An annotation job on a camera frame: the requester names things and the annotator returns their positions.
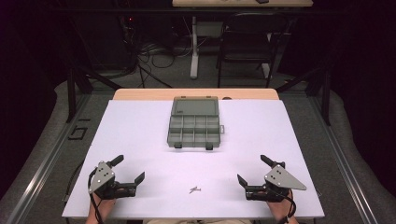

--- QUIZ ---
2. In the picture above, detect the tangle of floor cables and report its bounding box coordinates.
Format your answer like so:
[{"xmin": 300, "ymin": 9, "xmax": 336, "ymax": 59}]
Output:
[{"xmin": 134, "ymin": 38, "xmax": 195, "ymax": 89}]

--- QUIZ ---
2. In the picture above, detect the white table board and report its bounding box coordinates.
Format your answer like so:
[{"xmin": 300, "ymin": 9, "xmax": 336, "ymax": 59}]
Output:
[{"xmin": 61, "ymin": 99, "xmax": 325, "ymax": 219}]

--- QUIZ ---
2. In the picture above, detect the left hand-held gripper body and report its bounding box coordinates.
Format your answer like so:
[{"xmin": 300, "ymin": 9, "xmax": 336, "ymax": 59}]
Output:
[{"xmin": 88, "ymin": 160, "xmax": 138, "ymax": 201}]

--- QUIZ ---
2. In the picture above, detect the grey-green plastic compartment box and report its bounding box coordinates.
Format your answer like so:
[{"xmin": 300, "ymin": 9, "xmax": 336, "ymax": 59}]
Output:
[{"xmin": 166, "ymin": 95, "xmax": 226, "ymax": 151}]

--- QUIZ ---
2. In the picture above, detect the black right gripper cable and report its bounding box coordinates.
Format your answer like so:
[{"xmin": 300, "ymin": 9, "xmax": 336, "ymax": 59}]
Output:
[{"xmin": 278, "ymin": 189, "xmax": 297, "ymax": 224}]

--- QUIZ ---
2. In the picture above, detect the black folding chair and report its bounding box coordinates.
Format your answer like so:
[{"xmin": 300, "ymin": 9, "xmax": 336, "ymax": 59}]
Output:
[{"xmin": 216, "ymin": 12, "xmax": 290, "ymax": 89}]

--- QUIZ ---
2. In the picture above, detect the person's right hand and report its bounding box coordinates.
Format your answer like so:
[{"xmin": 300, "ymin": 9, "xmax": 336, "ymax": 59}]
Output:
[{"xmin": 266, "ymin": 189, "xmax": 295, "ymax": 220}]

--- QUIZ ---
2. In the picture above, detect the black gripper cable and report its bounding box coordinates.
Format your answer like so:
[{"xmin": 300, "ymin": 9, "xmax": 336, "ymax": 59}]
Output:
[
  {"xmin": 278, "ymin": 189, "xmax": 297, "ymax": 224},
  {"xmin": 87, "ymin": 167, "xmax": 105, "ymax": 224}
]

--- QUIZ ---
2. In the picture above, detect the black metal stand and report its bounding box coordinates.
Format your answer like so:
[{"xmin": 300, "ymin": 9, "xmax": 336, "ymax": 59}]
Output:
[
  {"xmin": 65, "ymin": 65, "xmax": 123, "ymax": 124},
  {"xmin": 275, "ymin": 65, "xmax": 332, "ymax": 127}
]

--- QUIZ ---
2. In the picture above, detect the person's left hand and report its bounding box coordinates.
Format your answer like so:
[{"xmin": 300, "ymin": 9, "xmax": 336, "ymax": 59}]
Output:
[{"xmin": 88, "ymin": 192, "xmax": 118, "ymax": 219}]

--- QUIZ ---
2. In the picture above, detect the dark equipment with red light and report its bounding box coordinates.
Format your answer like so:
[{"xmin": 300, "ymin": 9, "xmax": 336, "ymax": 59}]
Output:
[{"xmin": 74, "ymin": 12, "xmax": 139, "ymax": 72}]

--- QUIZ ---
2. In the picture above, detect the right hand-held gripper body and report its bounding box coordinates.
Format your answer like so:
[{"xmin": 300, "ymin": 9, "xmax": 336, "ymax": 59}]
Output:
[{"xmin": 245, "ymin": 164, "xmax": 308, "ymax": 203}]

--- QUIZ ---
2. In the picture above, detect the aluminium floor rail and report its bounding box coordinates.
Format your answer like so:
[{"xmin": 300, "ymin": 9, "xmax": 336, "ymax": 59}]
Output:
[
  {"xmin": 6, "ymin": 92, "xmax": 92, "ymax": 224},
  {"xmin": 307, "ymin": 92, "xmax": 379, "ymax": 224}
]

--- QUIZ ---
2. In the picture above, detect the wooden desk with white legs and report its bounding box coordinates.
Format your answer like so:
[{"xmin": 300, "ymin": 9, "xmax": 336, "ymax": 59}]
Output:
[{"xmin": 171, "ymin": 0, "xmax": 314, "ymax": 80}]

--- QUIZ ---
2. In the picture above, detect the light wooden table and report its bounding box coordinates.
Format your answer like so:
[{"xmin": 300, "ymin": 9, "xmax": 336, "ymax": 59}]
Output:
[{"xmin": 112, "ymin": 88, "xmax": 280, "ymax": 101}]

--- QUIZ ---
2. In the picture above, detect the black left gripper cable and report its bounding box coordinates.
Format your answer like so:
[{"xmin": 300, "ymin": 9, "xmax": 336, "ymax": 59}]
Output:
[{"xmin": 87, "ymin": 167, "xmax": 105, "ymax": 224}]

